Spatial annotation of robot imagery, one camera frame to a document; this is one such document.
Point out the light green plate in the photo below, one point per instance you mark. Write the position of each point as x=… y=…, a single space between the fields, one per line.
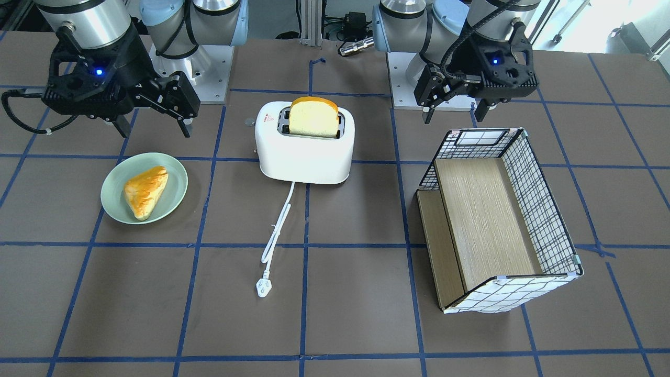
x=112 y=192

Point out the white two-slot toaster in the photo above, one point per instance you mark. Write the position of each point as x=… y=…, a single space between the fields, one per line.
x=297 y=158

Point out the aluminium frame post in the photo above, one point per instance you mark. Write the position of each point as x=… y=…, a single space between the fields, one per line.
x=311 y=13

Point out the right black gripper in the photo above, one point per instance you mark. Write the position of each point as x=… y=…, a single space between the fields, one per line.
x=129 y=67

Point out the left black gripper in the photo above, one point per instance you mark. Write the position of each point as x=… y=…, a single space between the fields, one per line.
x=464 y=64

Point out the wire basket with wooden shelf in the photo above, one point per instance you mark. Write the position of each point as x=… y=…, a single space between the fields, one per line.
x=495 y=235

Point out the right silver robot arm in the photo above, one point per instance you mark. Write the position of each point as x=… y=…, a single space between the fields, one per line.
x=177 y=28

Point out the yellow bread slice in toaster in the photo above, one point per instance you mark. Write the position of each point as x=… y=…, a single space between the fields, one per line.
x=313 y=116

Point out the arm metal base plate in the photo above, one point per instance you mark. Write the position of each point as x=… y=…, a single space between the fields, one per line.
x=404 y=70
x=208 y=69

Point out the golden triangular pastry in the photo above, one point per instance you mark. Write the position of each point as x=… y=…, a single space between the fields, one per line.
x=143 y=191

